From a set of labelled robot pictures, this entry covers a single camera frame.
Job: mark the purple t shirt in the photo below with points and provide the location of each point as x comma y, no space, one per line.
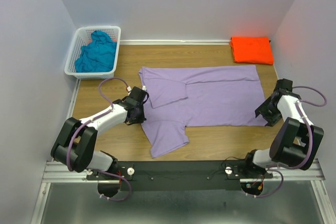
193,97

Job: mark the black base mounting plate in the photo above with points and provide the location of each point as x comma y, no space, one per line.
189,175

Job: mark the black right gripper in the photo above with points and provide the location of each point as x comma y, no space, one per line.
272,120

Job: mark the aluminium rail frame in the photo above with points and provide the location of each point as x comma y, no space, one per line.
56,172

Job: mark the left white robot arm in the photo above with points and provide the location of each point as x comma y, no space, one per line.
75,144

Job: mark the folded orange t shirt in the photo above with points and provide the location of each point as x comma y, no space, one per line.
255,50

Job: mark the white plastic laundry basket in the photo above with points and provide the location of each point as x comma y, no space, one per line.
83,37

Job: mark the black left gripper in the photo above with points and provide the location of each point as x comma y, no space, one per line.
140,119

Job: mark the teal t shirt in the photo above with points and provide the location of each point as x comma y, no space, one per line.
98,55

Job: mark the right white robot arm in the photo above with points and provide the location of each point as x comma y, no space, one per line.
297,142

